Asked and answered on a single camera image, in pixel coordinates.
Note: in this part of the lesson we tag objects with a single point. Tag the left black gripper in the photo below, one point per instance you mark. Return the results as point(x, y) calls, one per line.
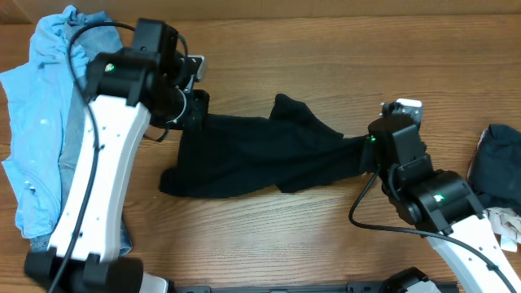
point(201, 115)

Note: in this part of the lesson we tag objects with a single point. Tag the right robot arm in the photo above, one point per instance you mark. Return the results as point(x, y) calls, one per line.
point(441, 206)

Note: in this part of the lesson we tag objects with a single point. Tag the folded dark garment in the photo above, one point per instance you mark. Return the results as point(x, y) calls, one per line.
point(494, 174)

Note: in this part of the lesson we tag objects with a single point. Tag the folded beige garment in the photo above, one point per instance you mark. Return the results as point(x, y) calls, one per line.
point(506, 223)

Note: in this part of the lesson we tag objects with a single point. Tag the blue denim jeans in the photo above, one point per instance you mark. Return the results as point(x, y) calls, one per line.
point(93, 42)

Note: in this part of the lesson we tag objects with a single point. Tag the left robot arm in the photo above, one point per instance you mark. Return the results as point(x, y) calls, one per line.
point(149, 83)

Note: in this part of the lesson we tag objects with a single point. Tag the light blue shirt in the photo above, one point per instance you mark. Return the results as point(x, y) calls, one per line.
point(38, 99)

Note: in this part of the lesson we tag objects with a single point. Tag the black t-shirt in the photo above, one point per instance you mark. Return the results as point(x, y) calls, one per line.
point(291, 149)

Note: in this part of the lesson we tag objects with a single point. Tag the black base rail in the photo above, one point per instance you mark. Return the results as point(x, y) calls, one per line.
point(410, 280)

